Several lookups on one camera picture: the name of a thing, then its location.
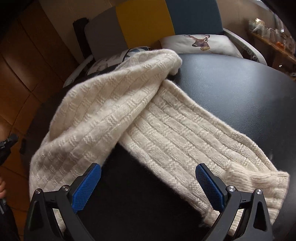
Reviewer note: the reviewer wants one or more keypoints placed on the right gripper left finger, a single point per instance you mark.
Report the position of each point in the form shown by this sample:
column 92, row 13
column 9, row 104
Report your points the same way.
column 41, row 223

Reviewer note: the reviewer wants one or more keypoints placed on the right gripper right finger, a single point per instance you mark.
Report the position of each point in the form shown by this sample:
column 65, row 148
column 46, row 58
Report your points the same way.
column 227, row 200

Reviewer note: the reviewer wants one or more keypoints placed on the cream knitted sweater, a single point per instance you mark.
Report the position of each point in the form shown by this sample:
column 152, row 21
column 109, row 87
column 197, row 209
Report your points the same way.
column 137, row 107

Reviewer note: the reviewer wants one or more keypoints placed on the tricolour sofa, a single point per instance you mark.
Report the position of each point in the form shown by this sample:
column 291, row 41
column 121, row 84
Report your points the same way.
column 134, row 24

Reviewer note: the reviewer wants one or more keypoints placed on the geometric pattern pillow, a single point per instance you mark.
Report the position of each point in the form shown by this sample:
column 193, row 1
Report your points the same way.
column 104, row 63

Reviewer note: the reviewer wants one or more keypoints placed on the wooden side table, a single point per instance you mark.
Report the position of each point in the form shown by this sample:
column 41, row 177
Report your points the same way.
column 278, row 48

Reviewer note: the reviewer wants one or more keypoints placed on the deer print pillow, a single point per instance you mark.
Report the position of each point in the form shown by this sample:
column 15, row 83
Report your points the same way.
column 201, row 44

